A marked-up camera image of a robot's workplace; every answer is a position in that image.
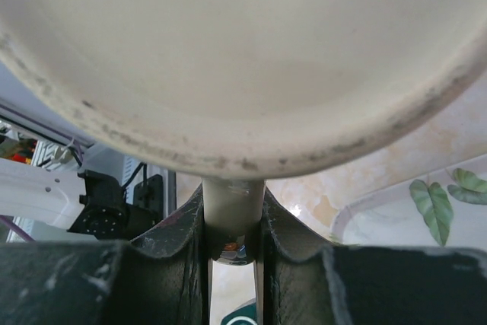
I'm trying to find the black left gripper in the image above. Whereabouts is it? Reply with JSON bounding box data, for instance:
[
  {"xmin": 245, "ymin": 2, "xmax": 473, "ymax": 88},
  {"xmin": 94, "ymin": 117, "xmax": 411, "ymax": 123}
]
[{"xmin": 68, "ymin": 167, "xmax": 164, "ymax": 241}]

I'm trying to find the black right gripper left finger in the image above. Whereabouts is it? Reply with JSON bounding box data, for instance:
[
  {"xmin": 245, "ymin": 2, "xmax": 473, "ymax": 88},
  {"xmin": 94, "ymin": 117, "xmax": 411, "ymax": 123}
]
[{"xmin": 1, "ymin": 189, "xmax": 205, "ymax": 324}]

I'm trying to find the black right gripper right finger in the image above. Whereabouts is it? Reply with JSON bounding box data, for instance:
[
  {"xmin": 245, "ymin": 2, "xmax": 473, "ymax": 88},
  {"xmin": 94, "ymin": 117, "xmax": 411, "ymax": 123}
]
[{"xmin": 260, "ymin": 192, "xmax": 486, "ymax": 324}]

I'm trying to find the dark green mug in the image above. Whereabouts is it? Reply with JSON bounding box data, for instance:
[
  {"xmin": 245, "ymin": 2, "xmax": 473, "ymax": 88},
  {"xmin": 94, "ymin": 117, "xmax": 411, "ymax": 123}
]
[{"xmin": 221, "ymin": 300, "xmax": 258, "ymax": 325}]

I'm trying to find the cream floral mug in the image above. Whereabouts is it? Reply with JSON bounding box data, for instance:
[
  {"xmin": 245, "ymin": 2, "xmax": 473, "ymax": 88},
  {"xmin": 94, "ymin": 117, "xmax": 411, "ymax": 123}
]
[{"xmin": 1, "ymin": 0, "xmax": 486, "ymax": 265}]

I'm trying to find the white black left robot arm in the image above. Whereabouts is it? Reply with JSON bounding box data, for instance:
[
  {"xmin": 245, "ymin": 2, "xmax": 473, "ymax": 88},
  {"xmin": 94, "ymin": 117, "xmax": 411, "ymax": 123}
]
[{"xmin": 1, "ymin": 158, "xmax": 163, "ymax": 241}]

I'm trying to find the floral white serving tray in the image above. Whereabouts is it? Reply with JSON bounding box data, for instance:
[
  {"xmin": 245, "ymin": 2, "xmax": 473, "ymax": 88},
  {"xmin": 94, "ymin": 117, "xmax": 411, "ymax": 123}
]
[{"xmin": 331, "ymin": 155, "xmax": 486, "ymax": 250}]

